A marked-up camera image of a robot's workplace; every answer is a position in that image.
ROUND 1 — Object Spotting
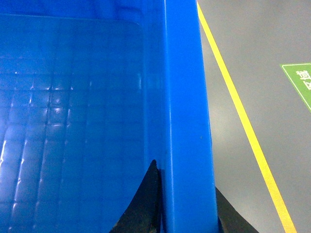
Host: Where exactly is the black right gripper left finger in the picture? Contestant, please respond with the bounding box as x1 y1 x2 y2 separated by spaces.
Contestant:
110 160 162 233

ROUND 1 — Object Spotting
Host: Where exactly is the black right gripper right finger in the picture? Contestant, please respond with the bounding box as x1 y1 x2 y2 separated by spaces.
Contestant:
215 188 259 233

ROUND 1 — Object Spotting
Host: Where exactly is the large blue plastic crate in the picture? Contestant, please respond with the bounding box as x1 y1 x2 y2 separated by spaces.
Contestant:
0 0 218 233

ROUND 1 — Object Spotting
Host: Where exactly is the green floor sign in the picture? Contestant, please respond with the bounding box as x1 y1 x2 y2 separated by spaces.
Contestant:
280 63 311 112

